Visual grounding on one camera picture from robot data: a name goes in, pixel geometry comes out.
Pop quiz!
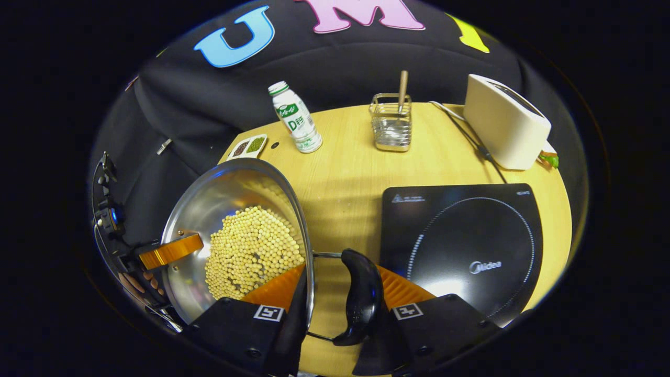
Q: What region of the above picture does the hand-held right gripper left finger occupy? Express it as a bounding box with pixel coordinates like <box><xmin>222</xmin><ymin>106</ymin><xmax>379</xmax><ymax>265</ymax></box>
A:
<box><xmin>181</xmin><ymin>262</ymin><xmax>310</xmax><ymax>377</ymax></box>

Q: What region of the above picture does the pile of yellow soybeans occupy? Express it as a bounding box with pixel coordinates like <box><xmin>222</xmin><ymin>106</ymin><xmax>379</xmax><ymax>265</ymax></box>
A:
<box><xmin>204</xmin><ymin>205</ymin><xmax>306</xmax><ymax>301</ymax></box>

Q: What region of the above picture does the black induction cooktop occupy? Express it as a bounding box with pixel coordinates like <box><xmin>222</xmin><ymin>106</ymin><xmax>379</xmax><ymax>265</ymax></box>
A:
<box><xmin>379</xmin><ymin>183</ymin><xmax>544</xmax><ymax>328</ymax></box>

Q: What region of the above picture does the wooden stick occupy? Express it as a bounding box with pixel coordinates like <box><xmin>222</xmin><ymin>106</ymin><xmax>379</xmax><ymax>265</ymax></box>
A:
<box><xmin>396</xmin><ymin>70</ymin><xmax>410</xmax><ymax>114</ymax></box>

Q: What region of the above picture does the wire mesh utensil holder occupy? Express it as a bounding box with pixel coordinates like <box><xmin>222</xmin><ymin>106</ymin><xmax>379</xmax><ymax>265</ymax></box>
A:
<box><xmin>368</xmin><ymin>93</ymin><xmax>414</xmax><ymax>153</ymax></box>

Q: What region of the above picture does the steel pot with black handles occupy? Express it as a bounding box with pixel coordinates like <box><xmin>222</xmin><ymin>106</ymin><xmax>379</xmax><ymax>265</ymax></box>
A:
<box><xmin>159</xmin><ymin>157</ymin><xmax>386</xmax><ymax>348</ymax></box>

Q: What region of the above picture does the white toaster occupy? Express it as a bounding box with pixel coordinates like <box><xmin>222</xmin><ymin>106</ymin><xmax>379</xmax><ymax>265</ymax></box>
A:
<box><xmin>463</xmin><ymin>73</ymin><xmax>553</xmax><ymax>171</ymax></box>

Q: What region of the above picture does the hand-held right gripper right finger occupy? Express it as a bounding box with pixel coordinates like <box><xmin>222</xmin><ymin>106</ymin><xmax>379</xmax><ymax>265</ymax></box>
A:
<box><xmin>352</xmin><ymin>264</ymin><xmax>503</xmax><ymax>377</ymax></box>

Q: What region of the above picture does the sandwich with lettuce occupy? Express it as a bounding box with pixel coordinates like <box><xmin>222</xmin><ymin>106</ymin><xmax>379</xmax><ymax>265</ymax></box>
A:
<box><xmin>536</xmin><ymin>140</ymin><xmax>560</xmax><ymax>170</ymax></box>

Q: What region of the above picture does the toaster power cable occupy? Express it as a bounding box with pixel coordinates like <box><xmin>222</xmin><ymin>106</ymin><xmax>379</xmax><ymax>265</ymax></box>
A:
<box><xmin>429</xmin><ymin>100</ymin><xmax>509</xmax><ymax>184</ymax></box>

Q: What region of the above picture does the white sectioned dish of beans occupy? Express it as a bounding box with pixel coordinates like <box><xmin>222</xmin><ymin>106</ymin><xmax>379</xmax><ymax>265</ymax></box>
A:
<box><xmin>226</xmin><ymin>134</ymin><xmax>269</xmax><ymax>162</ymax></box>

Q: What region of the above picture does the white bottle with green label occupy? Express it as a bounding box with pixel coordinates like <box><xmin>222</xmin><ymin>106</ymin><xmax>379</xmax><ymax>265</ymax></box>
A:
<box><xmin>267</xmin><ymin>80</ymin><xmax>324</xmax><ymax>154</ymax></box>

